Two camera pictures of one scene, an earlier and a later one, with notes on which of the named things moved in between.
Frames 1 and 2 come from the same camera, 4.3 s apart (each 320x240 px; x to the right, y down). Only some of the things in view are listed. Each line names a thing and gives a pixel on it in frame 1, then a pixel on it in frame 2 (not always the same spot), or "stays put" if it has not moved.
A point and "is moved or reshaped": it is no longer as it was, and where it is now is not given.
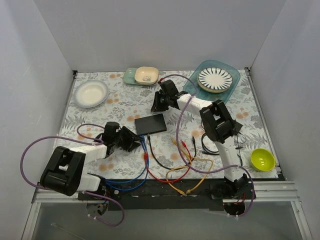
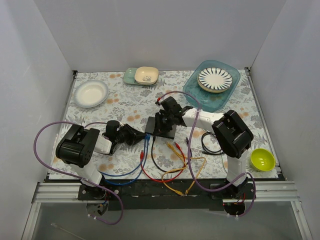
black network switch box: (149, 124) is moved or reshaped
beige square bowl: (146, 75) stays put
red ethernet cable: (146, 160) → (141, 158)
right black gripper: (161, 99) → (161, 121)
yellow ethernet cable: (175, 144) → (180, 154)
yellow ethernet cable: (180, 191) is moved or reshaped
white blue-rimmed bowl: (90, 93) stays put
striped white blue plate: (214, 80) stays put
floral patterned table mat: (154, 132) stays put
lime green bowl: (263, 159) stays put
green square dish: (129, 76) stays put
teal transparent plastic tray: (215, 80) stays put
